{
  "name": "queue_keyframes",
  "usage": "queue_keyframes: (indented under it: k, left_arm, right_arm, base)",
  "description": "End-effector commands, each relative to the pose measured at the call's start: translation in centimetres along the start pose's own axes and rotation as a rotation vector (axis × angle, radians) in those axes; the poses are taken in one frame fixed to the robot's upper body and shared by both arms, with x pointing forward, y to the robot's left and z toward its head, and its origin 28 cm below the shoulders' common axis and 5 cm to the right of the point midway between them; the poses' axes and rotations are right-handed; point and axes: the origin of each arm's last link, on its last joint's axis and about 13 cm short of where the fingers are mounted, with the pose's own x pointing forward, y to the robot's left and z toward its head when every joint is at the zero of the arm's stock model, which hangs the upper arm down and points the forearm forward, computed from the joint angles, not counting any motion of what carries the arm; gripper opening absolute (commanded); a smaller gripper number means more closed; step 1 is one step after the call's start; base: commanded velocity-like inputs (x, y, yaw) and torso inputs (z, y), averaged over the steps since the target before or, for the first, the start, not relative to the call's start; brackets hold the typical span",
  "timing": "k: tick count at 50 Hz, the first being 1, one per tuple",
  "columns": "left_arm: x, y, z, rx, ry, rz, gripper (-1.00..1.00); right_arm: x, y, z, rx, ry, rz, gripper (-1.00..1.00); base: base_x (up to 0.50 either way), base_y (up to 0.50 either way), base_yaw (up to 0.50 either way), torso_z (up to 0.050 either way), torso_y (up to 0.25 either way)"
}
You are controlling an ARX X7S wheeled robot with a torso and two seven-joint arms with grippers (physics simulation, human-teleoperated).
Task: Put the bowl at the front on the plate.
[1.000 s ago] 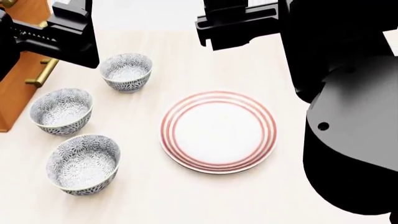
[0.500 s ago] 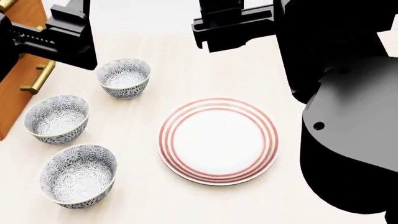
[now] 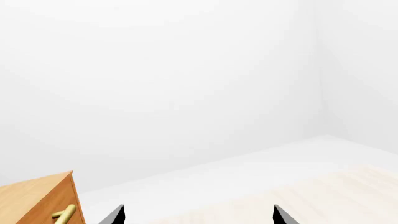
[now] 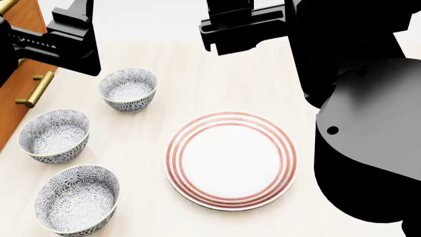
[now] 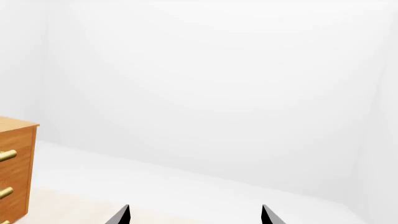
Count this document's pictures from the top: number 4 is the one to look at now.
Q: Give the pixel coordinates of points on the white plate with red rings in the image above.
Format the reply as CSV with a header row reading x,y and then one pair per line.
x,y
231,160

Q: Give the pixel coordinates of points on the wooden drawer cabinet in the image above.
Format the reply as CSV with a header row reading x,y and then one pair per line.
x,y
16,89

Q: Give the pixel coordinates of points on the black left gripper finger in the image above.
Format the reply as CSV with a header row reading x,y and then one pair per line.
x,y
84,56
69,26

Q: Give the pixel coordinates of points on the floral patterned black white bowl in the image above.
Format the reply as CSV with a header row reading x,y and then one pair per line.
x,y
77,200
128,87
54,135

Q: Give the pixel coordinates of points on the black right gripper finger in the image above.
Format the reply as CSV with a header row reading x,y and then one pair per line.
x,y
237,43
230,10

